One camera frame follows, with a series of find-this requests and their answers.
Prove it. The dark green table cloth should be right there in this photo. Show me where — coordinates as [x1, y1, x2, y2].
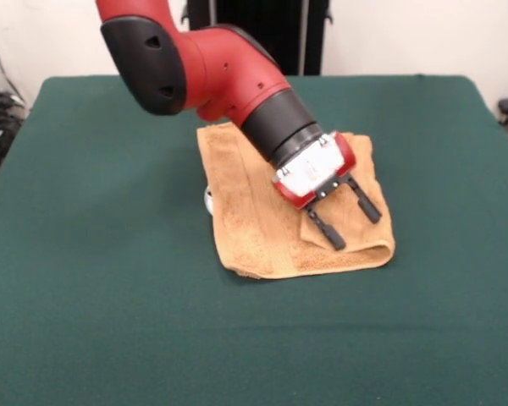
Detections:
[0, 74, 508, 406]

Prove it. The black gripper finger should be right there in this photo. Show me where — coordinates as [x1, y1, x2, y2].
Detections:
[302, 202, 348, 252]
[344, 174, 384, 225]

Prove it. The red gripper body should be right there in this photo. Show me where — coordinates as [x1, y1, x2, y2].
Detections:
[271, 130, 358, 211]

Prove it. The tan terry towel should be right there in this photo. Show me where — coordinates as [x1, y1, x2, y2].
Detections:
[196, 122, 396, 281]

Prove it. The black stand frame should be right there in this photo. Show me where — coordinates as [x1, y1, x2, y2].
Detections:
[179, 0, 334, 77]

